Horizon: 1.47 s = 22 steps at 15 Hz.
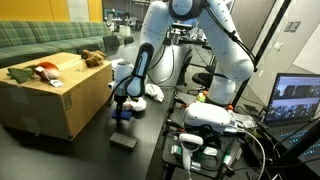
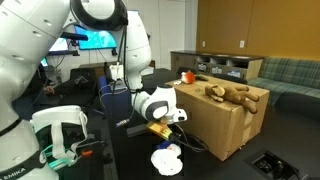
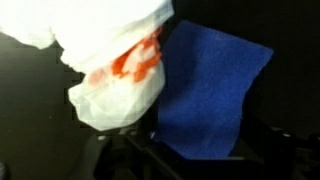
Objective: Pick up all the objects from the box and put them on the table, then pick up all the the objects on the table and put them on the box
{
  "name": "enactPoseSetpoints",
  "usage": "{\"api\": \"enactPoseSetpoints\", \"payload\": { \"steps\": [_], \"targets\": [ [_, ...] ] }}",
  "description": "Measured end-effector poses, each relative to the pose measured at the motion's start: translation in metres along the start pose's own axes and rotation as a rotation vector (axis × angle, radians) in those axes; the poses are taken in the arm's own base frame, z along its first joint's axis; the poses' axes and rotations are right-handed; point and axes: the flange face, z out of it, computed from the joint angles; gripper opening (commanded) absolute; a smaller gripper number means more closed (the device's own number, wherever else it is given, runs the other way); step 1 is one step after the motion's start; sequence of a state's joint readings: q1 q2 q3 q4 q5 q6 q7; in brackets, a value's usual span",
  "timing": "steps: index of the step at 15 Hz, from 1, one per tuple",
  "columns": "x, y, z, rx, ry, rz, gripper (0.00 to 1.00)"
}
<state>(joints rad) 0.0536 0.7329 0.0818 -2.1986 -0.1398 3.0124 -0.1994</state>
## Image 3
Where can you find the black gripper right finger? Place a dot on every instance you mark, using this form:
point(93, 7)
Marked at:
point(270, 153)

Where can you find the white cloth toy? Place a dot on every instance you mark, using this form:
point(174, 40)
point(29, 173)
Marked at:
point(83, 23)

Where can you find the blue sponge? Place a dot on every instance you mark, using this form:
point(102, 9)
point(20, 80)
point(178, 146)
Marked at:
point(206, 93)

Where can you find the red white plush toy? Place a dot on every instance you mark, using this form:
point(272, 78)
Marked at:
point(116, 100)

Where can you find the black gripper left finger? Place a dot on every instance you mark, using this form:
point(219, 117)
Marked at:
point(110, 156)

